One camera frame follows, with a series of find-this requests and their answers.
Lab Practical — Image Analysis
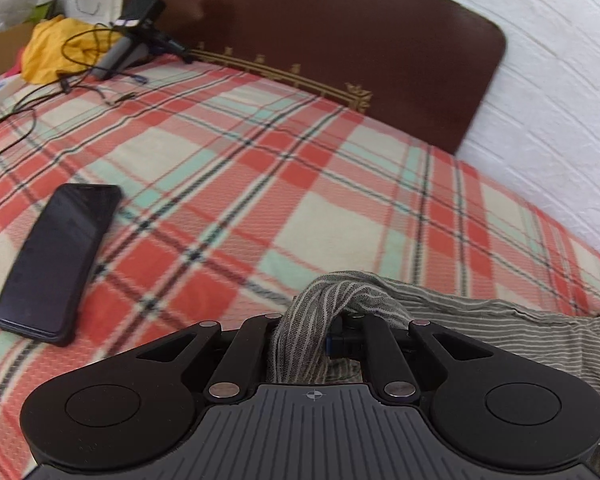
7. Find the black device with grey handle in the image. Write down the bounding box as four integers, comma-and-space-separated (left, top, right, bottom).
92, 0, 193, 81

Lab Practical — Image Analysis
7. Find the red plaid blanket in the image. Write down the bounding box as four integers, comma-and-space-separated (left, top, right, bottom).
0, 52, 600, 480

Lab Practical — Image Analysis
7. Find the yellow cloth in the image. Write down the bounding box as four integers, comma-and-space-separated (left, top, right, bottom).
21, 16, 126, 85

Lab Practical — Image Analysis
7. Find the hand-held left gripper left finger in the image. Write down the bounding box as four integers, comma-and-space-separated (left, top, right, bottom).
136, 312, 283, 405

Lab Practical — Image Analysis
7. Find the brown wooden headboard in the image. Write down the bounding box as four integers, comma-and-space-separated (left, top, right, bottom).
125, 0, 508, 156

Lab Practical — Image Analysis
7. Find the cardboard box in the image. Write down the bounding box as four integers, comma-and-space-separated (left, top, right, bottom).
0, 20, 37, 78

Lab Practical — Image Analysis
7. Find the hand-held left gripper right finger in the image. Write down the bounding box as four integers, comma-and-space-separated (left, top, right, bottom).
325, 314, 481, 406

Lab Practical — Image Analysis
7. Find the grey striped sweater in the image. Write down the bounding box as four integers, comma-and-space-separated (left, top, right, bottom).
266, 270, 600, 461

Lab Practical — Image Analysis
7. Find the black smartphone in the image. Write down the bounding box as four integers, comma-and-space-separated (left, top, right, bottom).
0, 183, 124, 346

